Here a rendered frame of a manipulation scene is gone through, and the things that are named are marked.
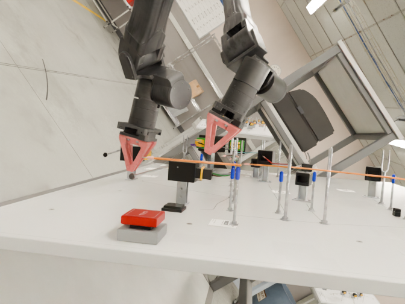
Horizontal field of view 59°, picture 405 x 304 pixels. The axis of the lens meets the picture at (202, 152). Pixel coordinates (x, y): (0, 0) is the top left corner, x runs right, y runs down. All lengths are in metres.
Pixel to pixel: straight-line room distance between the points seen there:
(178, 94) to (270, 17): 7.77
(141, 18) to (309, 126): 1.23
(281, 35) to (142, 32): 7.76
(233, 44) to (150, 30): 0.19
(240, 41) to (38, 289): 0.63
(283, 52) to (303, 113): 6.62
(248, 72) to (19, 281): 0.58
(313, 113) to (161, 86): 1.15
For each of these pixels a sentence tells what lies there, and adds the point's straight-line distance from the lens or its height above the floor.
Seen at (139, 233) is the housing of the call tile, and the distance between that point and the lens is 0.49.
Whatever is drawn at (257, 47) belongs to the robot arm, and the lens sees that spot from 0.74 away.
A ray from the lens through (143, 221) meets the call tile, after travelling 0.49.
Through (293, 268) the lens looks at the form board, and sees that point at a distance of 0.46.
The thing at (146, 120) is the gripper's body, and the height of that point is 1.13.
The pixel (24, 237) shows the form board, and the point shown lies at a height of 0.98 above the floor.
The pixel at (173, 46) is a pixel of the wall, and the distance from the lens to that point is 8.35.
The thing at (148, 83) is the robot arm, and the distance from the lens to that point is 0.75.
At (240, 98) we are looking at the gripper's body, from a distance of 0.71.
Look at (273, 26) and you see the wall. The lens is 8.40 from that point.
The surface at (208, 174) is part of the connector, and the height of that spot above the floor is 1.19.
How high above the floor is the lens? 1.30
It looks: 8 degrees down
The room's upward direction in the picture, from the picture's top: 58 degrees clockwise
